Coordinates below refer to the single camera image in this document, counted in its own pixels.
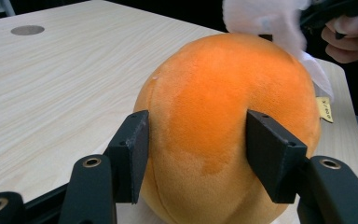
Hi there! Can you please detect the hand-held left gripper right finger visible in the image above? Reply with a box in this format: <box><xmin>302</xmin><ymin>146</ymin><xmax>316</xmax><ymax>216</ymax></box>
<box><xmin>245</xmin><ymin>109</ymin><xmax>358</xmax><ymax>224</ymax></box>

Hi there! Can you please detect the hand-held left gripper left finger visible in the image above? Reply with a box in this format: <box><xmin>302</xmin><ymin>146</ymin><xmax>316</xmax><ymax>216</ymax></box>
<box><xmin>59</xmin><ymin>109</ymin><xmax>150</xmax><ymax>224</ymax></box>

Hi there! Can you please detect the white tissue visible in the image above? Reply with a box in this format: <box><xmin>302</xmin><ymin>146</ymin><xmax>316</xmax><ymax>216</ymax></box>
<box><xmin>222</xmin><ymin>0</ymin><xmax>335</xmax><ymax>101</ymax></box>

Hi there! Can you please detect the orange plush toy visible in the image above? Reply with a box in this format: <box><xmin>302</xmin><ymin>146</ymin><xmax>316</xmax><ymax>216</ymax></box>
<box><xmin>132</xmin><ymin>32</ymin><xmax>335</xmax><ymax>224</ymax></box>

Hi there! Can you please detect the white metal stand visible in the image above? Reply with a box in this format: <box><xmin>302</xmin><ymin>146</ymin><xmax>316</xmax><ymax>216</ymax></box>
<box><xmin>0</xmin><ymin>0</ymin><xmax>17</xmax><ymax>17</ymax></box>

